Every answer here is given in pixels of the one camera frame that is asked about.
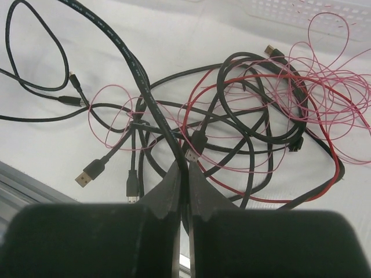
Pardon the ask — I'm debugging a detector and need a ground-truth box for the thin black micro USB cable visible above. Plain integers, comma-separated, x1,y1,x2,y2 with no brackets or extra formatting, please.
0,0,89,124

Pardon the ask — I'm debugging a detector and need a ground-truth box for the black HDMI cable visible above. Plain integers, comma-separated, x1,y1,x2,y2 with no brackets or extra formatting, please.
139,45,308,209

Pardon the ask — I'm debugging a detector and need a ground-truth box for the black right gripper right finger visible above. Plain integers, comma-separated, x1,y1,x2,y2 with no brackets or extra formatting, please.
189,163,366,277

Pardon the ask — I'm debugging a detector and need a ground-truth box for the red and black twin wire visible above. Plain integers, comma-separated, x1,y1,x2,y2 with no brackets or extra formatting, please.
179,68,346,211

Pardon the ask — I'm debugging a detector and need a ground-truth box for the thin pink wire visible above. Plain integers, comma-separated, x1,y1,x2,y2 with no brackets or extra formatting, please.
88,11,371,177

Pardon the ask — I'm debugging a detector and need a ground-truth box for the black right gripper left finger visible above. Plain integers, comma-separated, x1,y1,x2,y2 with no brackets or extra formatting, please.
5,164,181,277

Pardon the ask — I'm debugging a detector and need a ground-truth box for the thick black printed cable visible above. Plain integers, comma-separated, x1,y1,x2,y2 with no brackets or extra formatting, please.
59,0,189,186

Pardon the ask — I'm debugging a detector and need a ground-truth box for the white perforated middle basket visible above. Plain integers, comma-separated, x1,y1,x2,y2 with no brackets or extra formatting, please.
240,0,370,42

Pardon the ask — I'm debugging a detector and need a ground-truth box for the aluminium rail frame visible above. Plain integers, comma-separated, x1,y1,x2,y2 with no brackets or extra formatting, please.
1,162,76,233

